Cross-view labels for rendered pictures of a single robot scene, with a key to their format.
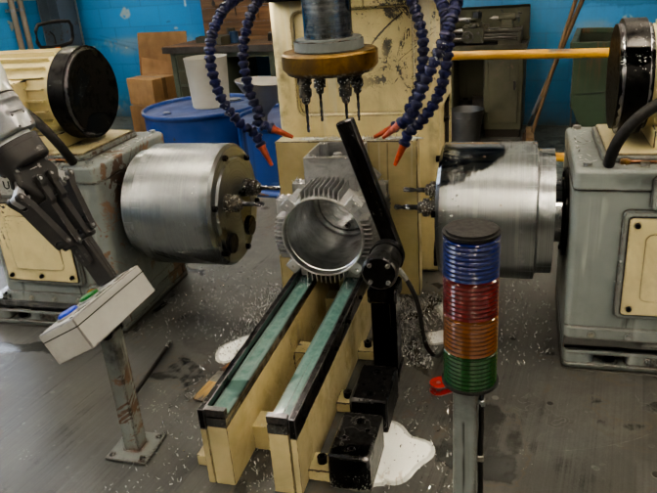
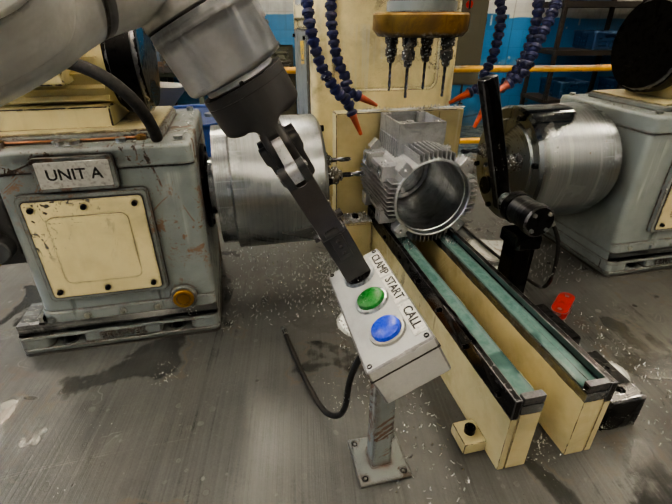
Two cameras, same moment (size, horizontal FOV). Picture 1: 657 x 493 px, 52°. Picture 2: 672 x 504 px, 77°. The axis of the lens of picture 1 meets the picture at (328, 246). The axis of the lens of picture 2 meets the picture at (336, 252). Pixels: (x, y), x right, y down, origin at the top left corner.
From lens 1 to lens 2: 0.81 m
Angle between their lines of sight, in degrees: 27
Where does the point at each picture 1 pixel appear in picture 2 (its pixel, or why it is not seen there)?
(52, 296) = (119, 308)
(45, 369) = (160, 397)
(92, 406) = (270, 425)
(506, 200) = (594, 148)
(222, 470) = (516, 455)
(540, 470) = not seen: outside the picture
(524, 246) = (600, 186)
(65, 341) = (410, 371)
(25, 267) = (82, 280)
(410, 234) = not seen: hidden behind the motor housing
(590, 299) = (635, 222)
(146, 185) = (248, 161)
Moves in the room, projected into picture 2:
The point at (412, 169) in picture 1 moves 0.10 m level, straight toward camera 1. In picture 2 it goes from (456, 134) to (484, 145)
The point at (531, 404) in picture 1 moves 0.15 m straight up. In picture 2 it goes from (625, 309) to (651, 245)
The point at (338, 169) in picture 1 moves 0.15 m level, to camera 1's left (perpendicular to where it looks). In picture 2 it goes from (431, 133) to (368, 143)
